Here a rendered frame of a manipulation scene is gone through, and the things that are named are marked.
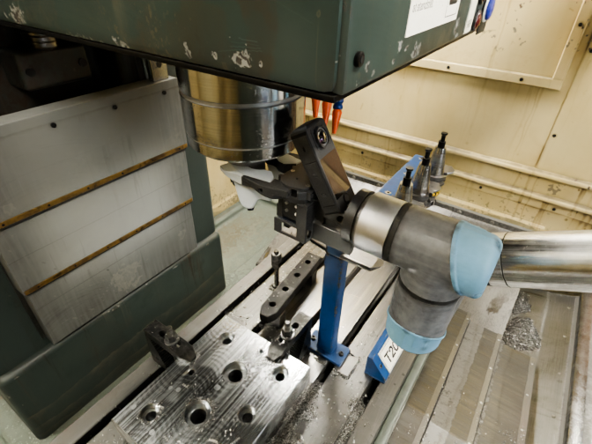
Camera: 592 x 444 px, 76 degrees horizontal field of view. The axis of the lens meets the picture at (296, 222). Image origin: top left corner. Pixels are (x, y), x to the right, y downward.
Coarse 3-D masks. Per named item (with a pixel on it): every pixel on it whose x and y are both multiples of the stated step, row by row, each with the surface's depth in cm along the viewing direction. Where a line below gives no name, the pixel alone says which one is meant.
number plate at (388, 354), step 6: (390, 342) 86; (384, 348) 84; (390, 348) 86; (396, 348) 87; (378, 354) 83; (384, 354) 84; (390, 354) 85; (396, 354) 86; (384, 360) 83; (390, 360) 85; (390, 366) 84
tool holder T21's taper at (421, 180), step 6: (420, 162) 84; (420, 168) 83; (426, 168) 83; (414, 174) 85; (420, 174) 84; (426, 174) 83; (414, 180) 85; (420, 180) 84; (426, 180) 84; (414, 186) 85; (420, 186) 85; (426, 186) 85; (414, 192) 86; (420, 192) 85; (426, 192) 86
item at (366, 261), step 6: (354, 252) 70; (360, 252) 70; (342, 258) 69; (348, 258) 69; (354, 258) 69; (360, 258) 69; (366, 258) 69; (372, 258) 69; (378, 258) 69; (354, 264) 68; (360, 264) 68; (366, 264) 67; (372, 264) 67; (378, 264) 68
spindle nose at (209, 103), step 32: (192, 96) 43; (224, 96) 41; (256, 96) 42; (288, 96) 44; (192, 128) 46; (224, 128) 44; (256, 128) 44; (288, 128) 46; (224, 160) 47; (256, 160) 46
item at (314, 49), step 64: (0, 0) 49; (64, 0) 41; (128, 0) 35; (192, 0) 31; (256, 0) 28; (320, 0) 25; (384, 0) 28; (192, 64) 35; (256, 64) 30; (320, 64) 27; (384, 64) 32
